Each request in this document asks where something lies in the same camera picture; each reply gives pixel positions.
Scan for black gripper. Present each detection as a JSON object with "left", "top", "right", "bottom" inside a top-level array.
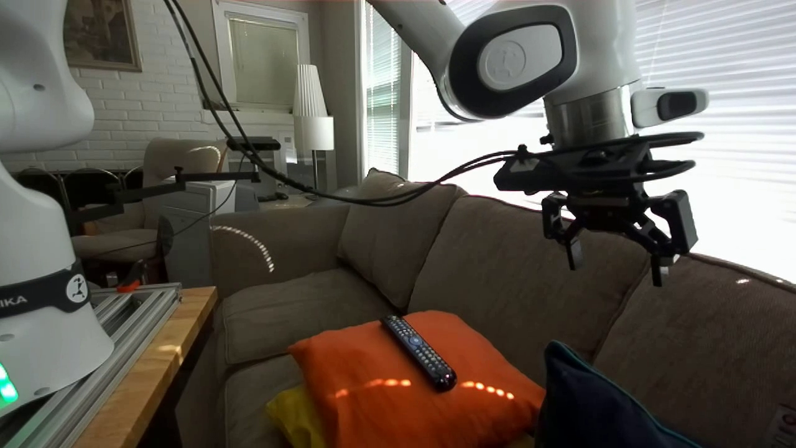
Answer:
[{"left": 541, "top": 184, "right": 703, "bottom": 289}]

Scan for grey cabinet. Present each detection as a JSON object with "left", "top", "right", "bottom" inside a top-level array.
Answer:
[{"left": 158, "top": 179, "right": 240, "bottom": 289}]

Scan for white framed window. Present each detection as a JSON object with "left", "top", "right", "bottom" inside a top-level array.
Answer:
[{"left": 209, "top": 0, "right": 314, "bottom": 115}]

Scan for black wrist mounting bracket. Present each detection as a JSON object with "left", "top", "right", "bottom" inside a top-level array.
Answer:
[{"left": 492, "top": 130, "right": 706, "bottom": 200}]

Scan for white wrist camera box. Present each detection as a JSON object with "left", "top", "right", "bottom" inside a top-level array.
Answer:
[{"left": 630, "top": 84, "right": 712, "bottom": 133}]

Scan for white window blinds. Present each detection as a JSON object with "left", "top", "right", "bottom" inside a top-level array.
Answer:
[{"left": 414, "top": 0, "right": 796, "bottom": 284}]

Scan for grey-brown fabric sofa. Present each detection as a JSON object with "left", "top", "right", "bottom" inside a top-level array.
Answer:
[{"left": 173, "top": 167, "right": 796, "bottom": 448}]

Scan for framed wall picture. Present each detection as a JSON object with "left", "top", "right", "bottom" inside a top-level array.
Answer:
[{"left": 63, "top": 0, "right": 144, "bottom": 75}]

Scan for dark blue pillow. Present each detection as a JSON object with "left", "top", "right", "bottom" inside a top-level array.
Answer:
[{"left": 532, "top": 338, "right": 706, "bottom": 448}]

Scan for black RCA remote blue buttons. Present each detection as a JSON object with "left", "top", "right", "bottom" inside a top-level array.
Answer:
[{"left": 380, "top": 311, "right": 461, "bottom": 396}]

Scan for yellow pillow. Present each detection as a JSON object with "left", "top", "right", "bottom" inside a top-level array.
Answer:
[{"left": 263, "top": 384, "right": 332, "bottom": 448}]

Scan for beige armchair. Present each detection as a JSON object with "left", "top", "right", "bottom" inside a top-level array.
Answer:
[{"left": 72, "top": 138, "right": 231, "bottom": 268}]

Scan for wooden table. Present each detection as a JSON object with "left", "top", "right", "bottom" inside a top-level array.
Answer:
[{"left": 72, "top": 284, "right": 220, "bottom": 448}]

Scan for white printed paper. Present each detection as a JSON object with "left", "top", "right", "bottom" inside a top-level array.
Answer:
[{"left": 766, "top": 404, "right": 796, "bottom": 448}]

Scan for black camera on stand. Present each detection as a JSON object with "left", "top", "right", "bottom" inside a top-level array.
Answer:
[{"left": 224, "top": 135, "right": 285, "bottom": 158}]

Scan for orange pillow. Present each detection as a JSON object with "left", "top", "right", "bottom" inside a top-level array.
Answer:
[{"left": 287, "top": 308, "right": 547, "bottom": 448}]

